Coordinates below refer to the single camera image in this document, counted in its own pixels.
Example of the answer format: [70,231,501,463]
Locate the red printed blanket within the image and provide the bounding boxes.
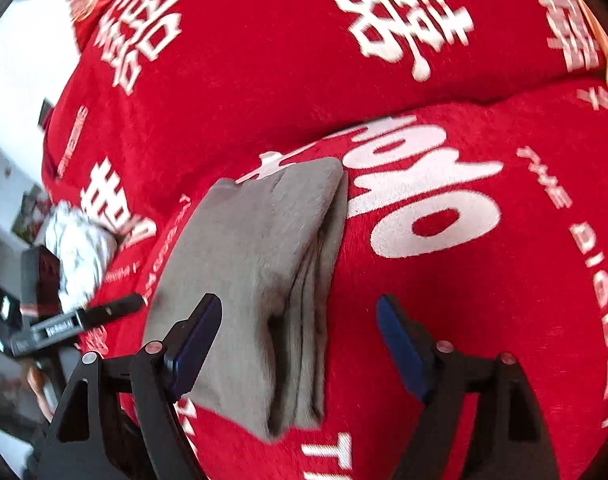
[39,0,608,480]

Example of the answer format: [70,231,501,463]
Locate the grey small garment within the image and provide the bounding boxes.
[143,157,349,443]

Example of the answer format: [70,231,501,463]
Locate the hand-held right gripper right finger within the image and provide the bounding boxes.
[376,294,559,480]

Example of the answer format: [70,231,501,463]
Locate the person's left hand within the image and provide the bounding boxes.
[26,365,56,423]

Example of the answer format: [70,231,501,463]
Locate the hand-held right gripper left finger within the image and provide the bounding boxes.
[24,293,223,480]

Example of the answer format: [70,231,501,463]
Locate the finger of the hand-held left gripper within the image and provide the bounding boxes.
[81,293,146,332]

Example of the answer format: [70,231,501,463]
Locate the light blue floral cloth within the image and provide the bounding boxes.
[46,202,120,311]

